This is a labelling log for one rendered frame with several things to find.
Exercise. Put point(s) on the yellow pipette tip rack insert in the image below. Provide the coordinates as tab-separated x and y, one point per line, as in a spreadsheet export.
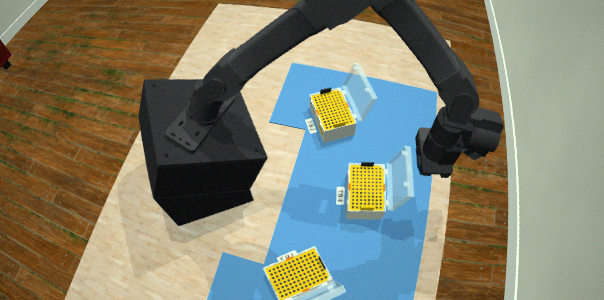
366	187
332	109
303	271

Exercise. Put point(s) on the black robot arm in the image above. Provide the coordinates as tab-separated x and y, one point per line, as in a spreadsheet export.
448	73

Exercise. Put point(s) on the blue bench mat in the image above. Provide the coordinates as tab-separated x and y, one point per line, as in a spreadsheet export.
374	259

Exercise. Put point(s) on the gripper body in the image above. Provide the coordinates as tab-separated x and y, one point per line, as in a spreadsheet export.
429	153

